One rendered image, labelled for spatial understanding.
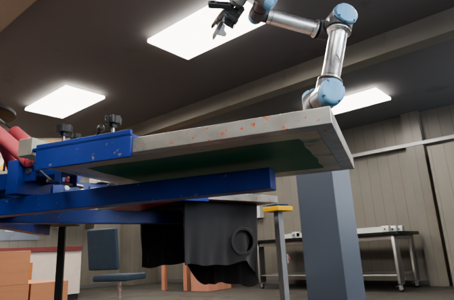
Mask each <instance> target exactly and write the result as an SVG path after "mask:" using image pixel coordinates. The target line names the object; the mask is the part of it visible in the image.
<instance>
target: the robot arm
mask: <svg viewBox="0 0 454 300"><path fill-rule="evenodd" d="M246 2H247V0H229V2H225V1H208V8H212V9H223V10H222V11H221V12H220V13H219V14H218V16H217V17H216V19H215V20H214V21H213V23H212V25H211V28H213V27H214V26H215V25H217V27H216V29H215V31H214V33H213V35H212V37H213V40H214V39H215V37H216V36H217V35H220V36H226V32H225V30H224V29H225V27H226V26H228V27H230V28H231V29H233V28H234V27H235V25H236V24H237V22H238V19H239V18H240V16H241V15H242V13H243V12H244V11H245V8H244V7H243V6H244V4H245V3H246ZM276 3H277V0H254V3H253V6H252V8H251V9H250V11H249V15H248V19H249V21H250V23H252V24H259V23H260V22H263V23H266V24H271V25H274V26H278V27H281V28H286V29H289V30H294V31H297V32H301V33H304V34H308V35H311V37H312V38H314V39H320V40H325V41H328V44H327V48H326V54H325V58H324V65H323V69H322V75H321V76H319V77H318V79H317V83H316V88H315V89H310V90H308V91H306V92H304V94H303V96H302V105H303V110H307V109H315V108H319V107H328V106H330V108H331V109H332V108H333V107H334V106H336V105H338V104H339V103H340V102H341V101H342V100H343V98H344V96H345V87H344V86H343V81H342V79H341V70H342V66H343V58H344V54H345V47H346V42H347V37H349V36H350V35H351V31H352V26H353V23H354V22H356V19H357V11H356V10H355V9H354V7H353V6H351V5H349V4H347V3H340V4H338V5H337V6H336V7H335V8H334V9H333V10H332V12H331V13H330V15H329V16H328V17H327V18H326V19H325V20H310V19H307V18H303V17H300V16H296V15H292V14H288V13H285V12H282V11H278V10H275V9H272V8H273V7H274V6H275V4H276ZM225 25H226V26H225Z"/></svg>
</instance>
